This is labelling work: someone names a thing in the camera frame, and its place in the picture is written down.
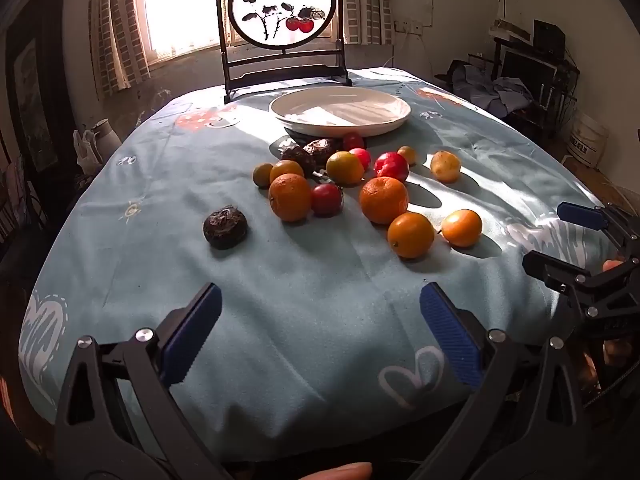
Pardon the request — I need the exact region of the pale yellow round fruit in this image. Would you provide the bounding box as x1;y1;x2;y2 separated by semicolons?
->
430;151;461;183

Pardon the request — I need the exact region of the large orange tangerine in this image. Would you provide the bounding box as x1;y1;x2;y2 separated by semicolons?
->
359;176;410;225
268;173;313;223

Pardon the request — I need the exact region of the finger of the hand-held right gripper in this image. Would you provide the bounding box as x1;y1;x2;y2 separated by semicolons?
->
556;201;640;253
522;249;640;323

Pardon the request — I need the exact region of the red plum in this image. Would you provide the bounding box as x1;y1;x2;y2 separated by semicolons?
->
311;183;344;218
374;152;410;182

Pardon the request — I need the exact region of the smooth orange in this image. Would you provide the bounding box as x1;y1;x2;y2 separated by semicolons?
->
387;212;436;260
441;209;483;248

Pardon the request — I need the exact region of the white bucket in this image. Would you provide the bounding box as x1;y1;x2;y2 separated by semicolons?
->
567;112;610;168

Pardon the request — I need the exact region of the small orange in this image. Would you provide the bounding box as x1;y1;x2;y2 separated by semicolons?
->
269;159;305;183

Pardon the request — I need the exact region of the white kettle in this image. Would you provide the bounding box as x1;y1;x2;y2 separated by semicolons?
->
92;118;122;163

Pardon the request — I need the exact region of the light blue printed tablecloth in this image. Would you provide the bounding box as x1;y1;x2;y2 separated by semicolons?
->
17;67;631;461

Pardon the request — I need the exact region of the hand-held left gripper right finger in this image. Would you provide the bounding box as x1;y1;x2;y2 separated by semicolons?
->
410;282;593;480

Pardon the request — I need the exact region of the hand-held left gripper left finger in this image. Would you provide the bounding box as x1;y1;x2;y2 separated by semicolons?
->
52;282;226;480

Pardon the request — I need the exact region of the dark wrinkled passion fruit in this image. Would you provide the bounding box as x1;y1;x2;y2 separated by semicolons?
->
303;138;343;165
202;205;249;250
280;141;316;176

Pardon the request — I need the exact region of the dark framed wall panel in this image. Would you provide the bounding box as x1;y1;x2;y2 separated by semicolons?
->
5;0;76;176

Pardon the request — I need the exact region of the person's left hand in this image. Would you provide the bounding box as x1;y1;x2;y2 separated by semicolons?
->
289;461;374;480

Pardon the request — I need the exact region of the black framed round painted screen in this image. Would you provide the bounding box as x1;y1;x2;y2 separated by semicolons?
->
214;0;353;104

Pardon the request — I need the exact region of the pile of dark clothes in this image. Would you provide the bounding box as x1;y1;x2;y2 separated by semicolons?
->
435;59;533;111

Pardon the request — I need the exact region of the yellow-green orange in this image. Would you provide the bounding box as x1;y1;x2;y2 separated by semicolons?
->
326;151;366;186

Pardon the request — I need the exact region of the bright window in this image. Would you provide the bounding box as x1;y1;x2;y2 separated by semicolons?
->
142;0;336;61

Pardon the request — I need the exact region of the checked curtain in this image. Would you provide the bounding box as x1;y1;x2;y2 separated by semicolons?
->
345;0;393;46
90;0;151;96

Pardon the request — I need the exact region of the dark shelf with monitor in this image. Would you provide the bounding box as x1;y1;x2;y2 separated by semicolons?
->
492;20;581;126

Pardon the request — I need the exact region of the white round plate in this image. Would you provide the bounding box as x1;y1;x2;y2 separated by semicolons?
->
268;86;412;137

